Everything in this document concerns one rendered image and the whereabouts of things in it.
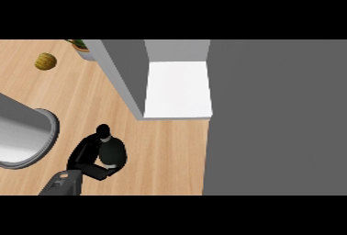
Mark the grey open cabinet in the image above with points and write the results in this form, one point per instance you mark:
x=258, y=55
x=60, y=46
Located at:
x=152, y=79

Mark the yellow round squash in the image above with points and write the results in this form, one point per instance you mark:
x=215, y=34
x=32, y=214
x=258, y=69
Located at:
x=47, y=61

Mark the potted green plant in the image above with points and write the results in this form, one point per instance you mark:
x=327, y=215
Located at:
x=82, y=48

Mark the large dark grey cabinet door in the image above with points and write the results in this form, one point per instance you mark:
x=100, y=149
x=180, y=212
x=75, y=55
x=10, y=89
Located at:
x=276, y=117

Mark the grey rounded appliance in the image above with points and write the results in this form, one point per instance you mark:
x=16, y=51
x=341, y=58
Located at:
x=23, y=136

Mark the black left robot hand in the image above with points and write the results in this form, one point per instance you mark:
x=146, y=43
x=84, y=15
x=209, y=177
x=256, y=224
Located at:
x=84, y=153

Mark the dark wine bottle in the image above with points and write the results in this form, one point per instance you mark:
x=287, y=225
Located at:
x=113, y=150

